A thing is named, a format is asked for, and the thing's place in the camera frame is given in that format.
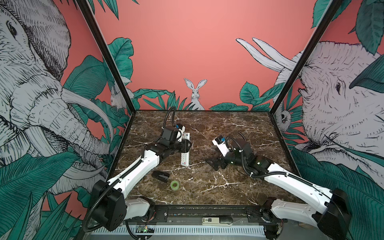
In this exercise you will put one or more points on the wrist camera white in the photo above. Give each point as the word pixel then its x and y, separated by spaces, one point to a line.
pixel 220 143
pixel 181 130

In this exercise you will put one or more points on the white remote control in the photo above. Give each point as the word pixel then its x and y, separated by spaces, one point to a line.
pixel 185 150

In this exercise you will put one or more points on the white label tag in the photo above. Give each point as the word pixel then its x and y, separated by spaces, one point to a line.
pixel 211 221

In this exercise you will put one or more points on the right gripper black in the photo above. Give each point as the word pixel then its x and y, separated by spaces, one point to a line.
pixel 222 160

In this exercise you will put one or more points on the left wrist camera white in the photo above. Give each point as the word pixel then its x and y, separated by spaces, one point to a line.
pixel 181 130

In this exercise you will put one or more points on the black clip object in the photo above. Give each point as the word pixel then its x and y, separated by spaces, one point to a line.
pixel 160 175

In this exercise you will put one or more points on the white slotted cable duct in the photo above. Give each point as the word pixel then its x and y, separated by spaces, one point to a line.
pixel 164 230

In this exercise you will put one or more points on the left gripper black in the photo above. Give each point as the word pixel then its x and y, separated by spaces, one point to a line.
pixel 185 147

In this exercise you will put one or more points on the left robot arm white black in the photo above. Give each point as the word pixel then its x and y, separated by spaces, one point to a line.
pixel 108 205

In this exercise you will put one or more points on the green tape roll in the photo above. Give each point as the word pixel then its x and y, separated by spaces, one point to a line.
pixel 175 185

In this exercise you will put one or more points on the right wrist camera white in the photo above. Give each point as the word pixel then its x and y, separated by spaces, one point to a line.
pixel 220 143

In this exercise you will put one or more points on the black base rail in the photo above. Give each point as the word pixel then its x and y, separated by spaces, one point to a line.
pixel 164 213

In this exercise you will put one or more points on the small circuit board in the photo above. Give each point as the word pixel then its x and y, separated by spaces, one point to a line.
pixel 145 230

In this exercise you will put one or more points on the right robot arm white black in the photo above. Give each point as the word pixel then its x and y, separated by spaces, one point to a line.
pixel 328 210

